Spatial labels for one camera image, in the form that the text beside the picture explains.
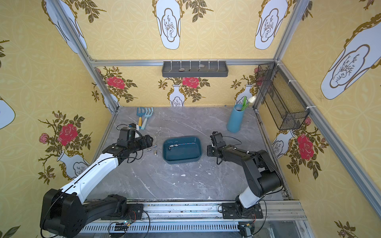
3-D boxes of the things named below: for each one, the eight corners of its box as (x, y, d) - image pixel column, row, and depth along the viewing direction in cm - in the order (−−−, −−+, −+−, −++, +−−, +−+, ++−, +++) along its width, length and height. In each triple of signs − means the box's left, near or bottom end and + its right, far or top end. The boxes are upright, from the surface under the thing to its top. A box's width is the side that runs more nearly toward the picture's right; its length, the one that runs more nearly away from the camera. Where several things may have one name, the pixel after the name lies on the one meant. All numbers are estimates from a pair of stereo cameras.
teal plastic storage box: (162, 163, 93) (160, 159, 89) (165, 140, 104) (164, 136, 100) (201, 163, 93) (202, 159, 89) (200, 140, 104) (201, 136, 99)
